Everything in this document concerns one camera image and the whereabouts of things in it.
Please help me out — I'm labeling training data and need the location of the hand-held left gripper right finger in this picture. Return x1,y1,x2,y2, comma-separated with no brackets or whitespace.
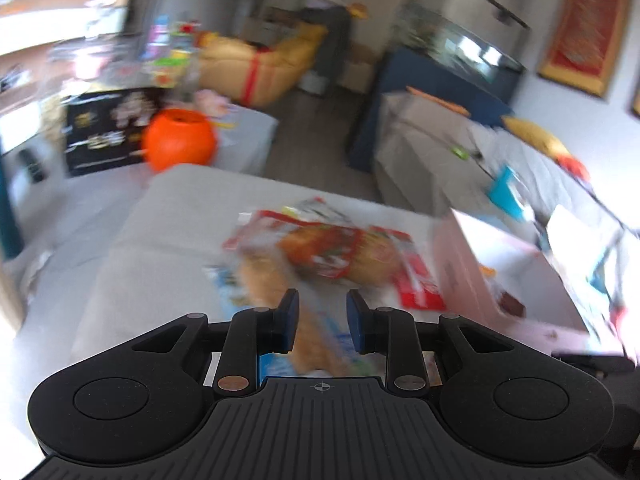
346,289,516,393

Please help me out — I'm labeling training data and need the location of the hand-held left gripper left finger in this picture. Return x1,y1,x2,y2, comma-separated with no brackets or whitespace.
131,289,301,396

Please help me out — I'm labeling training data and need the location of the long golden bread packet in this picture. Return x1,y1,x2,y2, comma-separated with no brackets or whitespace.
205,255,386,378

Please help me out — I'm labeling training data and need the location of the red white-striped snack packet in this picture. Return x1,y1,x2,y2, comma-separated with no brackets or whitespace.
370,227,447,311

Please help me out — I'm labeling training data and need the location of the red packet with orange food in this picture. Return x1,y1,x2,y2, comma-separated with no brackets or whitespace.
222,210,406,288

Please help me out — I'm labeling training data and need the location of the pink cardboard box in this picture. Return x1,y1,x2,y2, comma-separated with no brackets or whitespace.
432,207,593,356

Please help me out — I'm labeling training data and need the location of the yellow silver snack packet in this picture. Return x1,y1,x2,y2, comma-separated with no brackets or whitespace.
282,197,351,226

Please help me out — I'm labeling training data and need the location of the grey covered sofa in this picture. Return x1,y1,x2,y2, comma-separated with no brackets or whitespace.
375,91,640,241

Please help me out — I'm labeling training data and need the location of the white coffee table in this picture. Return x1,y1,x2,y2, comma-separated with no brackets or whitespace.
195,102,280,177

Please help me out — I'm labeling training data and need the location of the light blue toy case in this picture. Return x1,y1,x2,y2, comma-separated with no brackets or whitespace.
487,165,536,223

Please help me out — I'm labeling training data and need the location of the orange pumpkin bucket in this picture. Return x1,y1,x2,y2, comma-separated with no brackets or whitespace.
142,107,221,173

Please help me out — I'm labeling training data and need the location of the pink plush toy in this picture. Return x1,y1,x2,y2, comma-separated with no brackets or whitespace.
195,89,233,113

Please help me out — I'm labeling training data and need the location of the orange stick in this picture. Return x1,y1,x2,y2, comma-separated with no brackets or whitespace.
406,86,471,117

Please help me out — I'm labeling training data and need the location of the blue cabinet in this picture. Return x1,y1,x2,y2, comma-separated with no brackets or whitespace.
345,47,516,171

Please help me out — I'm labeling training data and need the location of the yellow sofa with red ribbon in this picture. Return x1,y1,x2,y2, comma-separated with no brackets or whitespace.
197,22,328,108

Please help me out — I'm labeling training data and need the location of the brown cardboard box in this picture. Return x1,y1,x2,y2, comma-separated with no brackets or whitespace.
342,42,376,93

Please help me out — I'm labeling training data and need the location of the black printed box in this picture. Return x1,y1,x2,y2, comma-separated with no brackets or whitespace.
62,87,168,177

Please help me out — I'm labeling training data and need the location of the dark grey hanging coat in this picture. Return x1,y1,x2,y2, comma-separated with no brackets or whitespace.
300,0,353,88

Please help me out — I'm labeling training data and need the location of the glass fish tank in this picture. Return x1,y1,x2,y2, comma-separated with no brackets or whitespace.
395,0,528,86

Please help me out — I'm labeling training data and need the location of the red gold framed wall picture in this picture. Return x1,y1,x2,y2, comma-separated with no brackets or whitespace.
536,0,635,100

